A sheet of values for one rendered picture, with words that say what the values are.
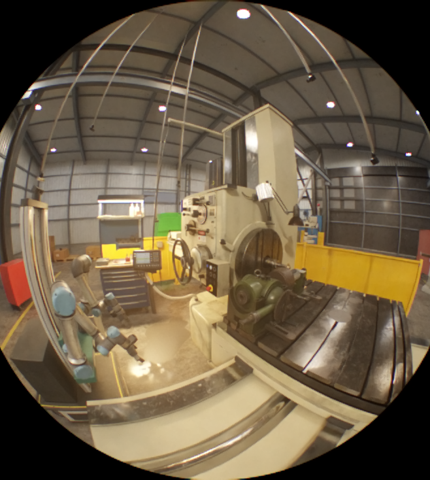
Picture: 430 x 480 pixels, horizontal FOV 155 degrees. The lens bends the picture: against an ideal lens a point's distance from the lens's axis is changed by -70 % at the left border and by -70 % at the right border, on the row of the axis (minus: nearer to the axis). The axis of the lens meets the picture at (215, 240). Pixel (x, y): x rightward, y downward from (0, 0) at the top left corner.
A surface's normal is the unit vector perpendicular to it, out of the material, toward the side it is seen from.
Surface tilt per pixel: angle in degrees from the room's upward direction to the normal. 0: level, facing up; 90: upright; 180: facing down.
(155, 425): 0
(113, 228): 90
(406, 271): 90
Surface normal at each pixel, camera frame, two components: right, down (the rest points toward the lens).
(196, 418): 0.02, -0.99
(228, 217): 0.57, 0.11
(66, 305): 0.88, -0.06
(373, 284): -0.83, 0.06
